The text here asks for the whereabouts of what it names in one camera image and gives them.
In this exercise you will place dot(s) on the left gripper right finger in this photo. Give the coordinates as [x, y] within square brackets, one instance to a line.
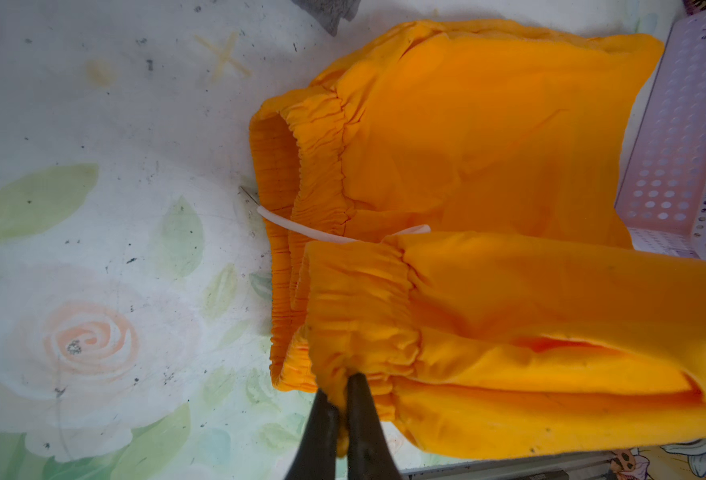
[368, 456]

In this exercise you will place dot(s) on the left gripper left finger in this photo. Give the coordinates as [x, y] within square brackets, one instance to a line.
[316, 456]

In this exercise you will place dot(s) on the orange garment with drawstring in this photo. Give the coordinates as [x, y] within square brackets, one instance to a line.
[441, 220]

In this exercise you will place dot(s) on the lilac perforated plastic basket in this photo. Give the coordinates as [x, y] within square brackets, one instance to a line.
[662, 197]

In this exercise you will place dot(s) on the grey terry towel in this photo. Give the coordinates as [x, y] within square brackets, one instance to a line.
[328, 13]

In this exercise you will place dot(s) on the aluminium rail frame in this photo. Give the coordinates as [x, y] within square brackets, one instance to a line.
[586, 465]

